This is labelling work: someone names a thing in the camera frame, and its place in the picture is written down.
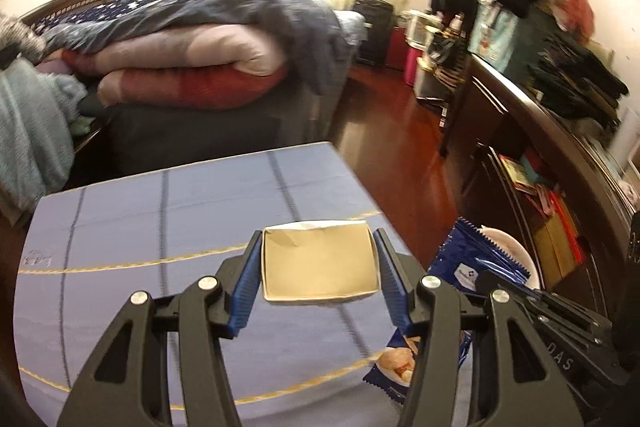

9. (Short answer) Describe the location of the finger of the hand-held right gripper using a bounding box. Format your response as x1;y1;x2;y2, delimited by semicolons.
477;269;538;308

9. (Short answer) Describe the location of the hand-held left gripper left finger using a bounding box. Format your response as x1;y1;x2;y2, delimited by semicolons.
56;229;264;427

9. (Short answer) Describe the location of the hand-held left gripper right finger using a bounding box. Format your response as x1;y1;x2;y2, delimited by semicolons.
372;228;586;427

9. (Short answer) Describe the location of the white plate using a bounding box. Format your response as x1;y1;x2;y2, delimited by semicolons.
477;227;542;290

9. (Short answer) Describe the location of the blue packet with white logo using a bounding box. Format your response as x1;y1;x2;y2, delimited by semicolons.
427;217;532;295

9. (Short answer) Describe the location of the small paper box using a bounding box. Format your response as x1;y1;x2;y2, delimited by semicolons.
261;220;381;306

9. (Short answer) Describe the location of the stack of colourful books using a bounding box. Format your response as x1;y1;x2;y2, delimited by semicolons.
500;154;586;288

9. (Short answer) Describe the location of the blue packet with food picture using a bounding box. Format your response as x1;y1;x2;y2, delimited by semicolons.
362;328;474;404

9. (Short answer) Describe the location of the blue checked tablecloth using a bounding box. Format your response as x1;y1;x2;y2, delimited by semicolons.
12;141;481;427

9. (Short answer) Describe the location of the dark wooden desk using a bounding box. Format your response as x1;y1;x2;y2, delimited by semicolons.
440;52;640;358

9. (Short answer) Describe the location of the bed with dark grey cover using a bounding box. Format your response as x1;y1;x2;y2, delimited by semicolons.
75;82;351;178

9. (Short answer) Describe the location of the pile of black clothes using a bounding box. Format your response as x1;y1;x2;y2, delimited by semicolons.
527;32;630;120

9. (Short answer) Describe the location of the pink storage box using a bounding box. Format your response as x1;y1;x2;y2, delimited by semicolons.
404;44;426;85

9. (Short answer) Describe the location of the pink and red folded quilt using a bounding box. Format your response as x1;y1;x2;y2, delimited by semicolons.
60;23;291;110

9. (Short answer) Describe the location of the teal bag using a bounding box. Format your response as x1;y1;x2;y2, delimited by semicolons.
467;0;521;68

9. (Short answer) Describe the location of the black suitcase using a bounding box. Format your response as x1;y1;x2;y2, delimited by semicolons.
352;0;395;68

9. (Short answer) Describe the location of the clear plastic container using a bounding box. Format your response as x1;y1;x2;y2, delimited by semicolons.
404;9;443;48

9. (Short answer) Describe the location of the light teal blanket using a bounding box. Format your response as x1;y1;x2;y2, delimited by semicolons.
0;59;88;212

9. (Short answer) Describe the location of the fur-trimmed garment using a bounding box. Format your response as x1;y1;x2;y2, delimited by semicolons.
0;13;48;70

